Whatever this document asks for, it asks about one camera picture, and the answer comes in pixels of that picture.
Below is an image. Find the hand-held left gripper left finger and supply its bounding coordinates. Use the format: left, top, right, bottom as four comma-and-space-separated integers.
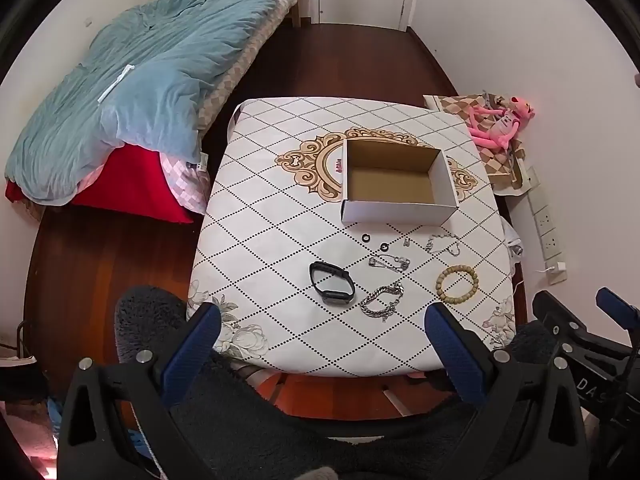
57, 302, 223, 480

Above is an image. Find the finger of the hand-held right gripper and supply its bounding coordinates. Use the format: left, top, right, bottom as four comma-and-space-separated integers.
531, 290, 626, 361
596, 287, 640, 348

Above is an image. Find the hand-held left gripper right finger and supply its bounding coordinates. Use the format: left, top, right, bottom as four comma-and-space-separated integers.
424, 302, 591, 480

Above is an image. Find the wooden bead bracelet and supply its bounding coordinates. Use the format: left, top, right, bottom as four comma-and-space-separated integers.
435, 266, 481, 305

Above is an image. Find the thick silver chain bracelet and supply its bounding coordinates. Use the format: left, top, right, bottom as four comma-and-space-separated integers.
359, 281, 405, 322

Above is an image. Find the thin silver chain bracelet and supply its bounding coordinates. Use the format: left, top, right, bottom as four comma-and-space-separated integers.
425, 232, 461, 257

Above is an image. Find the silver pin brooch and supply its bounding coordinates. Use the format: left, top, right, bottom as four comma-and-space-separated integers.
368, 256, 412, 272

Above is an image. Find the black smartwatch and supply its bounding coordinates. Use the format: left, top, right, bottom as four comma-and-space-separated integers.
308, 261, 357, 305

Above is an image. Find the cardboard box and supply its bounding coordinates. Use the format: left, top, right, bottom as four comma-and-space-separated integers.
341, 138, 460, 226

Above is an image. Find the white plastic bag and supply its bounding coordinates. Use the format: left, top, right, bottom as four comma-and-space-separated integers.
502, 222, 525, 263

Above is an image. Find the white power strip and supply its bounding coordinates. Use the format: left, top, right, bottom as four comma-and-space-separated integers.
527, 167, 558, 261

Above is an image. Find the white diamond-patterned tablecloth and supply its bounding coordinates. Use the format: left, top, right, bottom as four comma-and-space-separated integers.
186, 96, 518, 378

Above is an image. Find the checkered cushion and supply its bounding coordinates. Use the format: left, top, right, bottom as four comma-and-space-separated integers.
424, 91, 532, 196

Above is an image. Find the pink checked quilt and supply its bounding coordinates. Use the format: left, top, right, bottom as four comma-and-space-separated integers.
160, 152, 211, 216

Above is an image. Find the red blanket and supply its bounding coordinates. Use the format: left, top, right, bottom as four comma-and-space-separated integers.
5, 142, 196, 224

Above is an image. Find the pink plush toy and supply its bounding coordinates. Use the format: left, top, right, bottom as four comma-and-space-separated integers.
467, 96, 537, 151

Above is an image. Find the blue duvet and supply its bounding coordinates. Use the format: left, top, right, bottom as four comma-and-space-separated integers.
5, 0, 308, 206

